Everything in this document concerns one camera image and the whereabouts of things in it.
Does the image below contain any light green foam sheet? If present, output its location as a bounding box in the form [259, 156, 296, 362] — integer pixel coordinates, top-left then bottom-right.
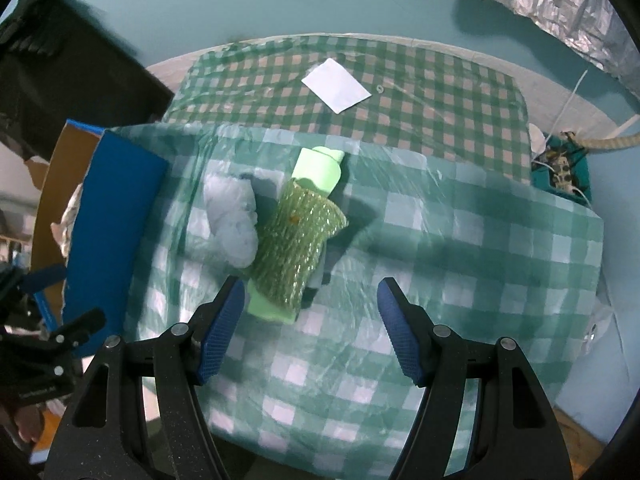
[247, 146, 344, 324]

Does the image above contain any pink white plastic bag bundle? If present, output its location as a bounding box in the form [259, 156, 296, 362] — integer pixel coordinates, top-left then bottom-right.
[50, 184, 82, 259]

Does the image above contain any blue cardboard box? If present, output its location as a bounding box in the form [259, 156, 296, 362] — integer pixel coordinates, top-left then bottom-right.
[30, 122, 168, 358]

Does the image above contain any large-check green plastic tablecloth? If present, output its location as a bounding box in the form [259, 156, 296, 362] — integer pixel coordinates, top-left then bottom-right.
[118, 124, 604, 479]

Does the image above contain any black furniture panel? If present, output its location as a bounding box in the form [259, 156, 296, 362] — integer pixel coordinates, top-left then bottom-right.
[1, 0, 174, 160]

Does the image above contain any small-check green tablecloth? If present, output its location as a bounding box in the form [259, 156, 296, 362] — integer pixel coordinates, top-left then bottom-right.
[163, 35, 530, 183]

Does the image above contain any white paper card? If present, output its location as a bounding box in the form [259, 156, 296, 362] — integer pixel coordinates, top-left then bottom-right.
[302, 58, 371, 114]

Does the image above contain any teal basket with cables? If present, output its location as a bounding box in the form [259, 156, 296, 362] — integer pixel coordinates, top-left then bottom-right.
[530, 132, 592, 207]

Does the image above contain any beige braided rope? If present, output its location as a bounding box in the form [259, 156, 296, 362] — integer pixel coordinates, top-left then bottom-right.
[562, 130, 640, 152]

